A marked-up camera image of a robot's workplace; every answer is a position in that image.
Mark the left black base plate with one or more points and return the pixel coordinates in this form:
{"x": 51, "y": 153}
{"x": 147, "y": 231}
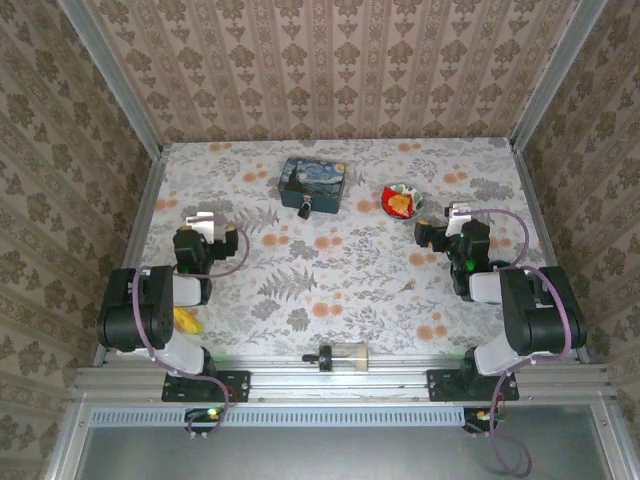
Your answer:
{"x": 235, "y": 387}

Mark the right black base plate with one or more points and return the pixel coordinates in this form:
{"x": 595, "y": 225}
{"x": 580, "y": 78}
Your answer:
{"x": 445, "y": 386}

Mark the patterned ceramic bowl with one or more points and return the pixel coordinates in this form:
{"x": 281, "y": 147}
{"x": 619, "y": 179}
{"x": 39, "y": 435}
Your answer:
{"x": 417, "y": 200}

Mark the aluminium front rail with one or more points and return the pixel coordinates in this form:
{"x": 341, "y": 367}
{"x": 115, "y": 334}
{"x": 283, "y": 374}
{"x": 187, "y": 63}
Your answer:
{"x": 340, "y": 385}

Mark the small black padlock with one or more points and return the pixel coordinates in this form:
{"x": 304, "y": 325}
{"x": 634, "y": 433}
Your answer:
{"x": 305, "y": 210}

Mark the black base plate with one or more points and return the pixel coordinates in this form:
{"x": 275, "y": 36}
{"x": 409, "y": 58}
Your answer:
{"x": 235, "y": 387}
{"x": 445, "y": 386}

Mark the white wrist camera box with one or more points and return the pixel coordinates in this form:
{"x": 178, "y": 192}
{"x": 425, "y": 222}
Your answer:
{"x": 457, "y": 217}
{"x": 202, "y": 225}

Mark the aluminium frame post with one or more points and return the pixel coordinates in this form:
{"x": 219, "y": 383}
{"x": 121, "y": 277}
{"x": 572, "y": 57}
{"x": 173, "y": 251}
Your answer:
{"x": 555, "y": 80}
{"x": 117, "y": 85}

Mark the dark blue round dish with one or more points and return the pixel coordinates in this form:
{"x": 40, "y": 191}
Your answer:
{"x": 501, "y": 264}

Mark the red snack wrapper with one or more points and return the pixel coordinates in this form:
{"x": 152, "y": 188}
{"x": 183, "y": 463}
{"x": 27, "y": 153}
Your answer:
{"x": 389, "y": 194}

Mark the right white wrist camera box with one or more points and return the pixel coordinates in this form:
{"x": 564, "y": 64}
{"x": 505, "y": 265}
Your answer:
{"x": 457, "y": 217}

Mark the black clamp mount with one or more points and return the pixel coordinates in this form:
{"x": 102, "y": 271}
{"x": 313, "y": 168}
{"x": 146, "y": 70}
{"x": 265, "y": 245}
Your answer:
{"x": 322, "y": 357}

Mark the yellow plastic toy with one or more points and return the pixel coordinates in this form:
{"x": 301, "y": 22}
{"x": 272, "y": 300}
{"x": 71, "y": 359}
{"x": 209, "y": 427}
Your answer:
{"x": 187, "y": 322}

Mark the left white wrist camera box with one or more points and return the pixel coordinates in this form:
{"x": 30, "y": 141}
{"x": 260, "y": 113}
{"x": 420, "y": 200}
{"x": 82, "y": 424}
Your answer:
{"x": 202, "y": 225}

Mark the aluminium side rail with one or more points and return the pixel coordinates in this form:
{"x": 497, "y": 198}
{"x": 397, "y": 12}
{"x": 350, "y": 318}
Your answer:
{"x": 145, "y": 215}
{"x": 537, "y": 210}

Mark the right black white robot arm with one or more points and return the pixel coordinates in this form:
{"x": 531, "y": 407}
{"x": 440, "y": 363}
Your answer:
{"x": 540, "y": 310}

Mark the clear acrylic block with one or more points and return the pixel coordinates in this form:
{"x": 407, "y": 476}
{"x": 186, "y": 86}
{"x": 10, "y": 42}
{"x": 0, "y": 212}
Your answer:
{"x": 352, "y": 356}

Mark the starry night print tin box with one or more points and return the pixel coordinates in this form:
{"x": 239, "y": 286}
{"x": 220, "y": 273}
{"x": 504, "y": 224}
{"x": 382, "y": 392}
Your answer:
{"x": 312, "y": 180}

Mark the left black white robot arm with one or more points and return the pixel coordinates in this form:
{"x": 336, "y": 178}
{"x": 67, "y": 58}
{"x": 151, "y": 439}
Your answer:
{"x": 135, "y": 310}

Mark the small circuit board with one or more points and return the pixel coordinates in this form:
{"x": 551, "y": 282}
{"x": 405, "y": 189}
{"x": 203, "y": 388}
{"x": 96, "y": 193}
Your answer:
{"x": 480, "y": 417}
{"x": 205, "y": 416}

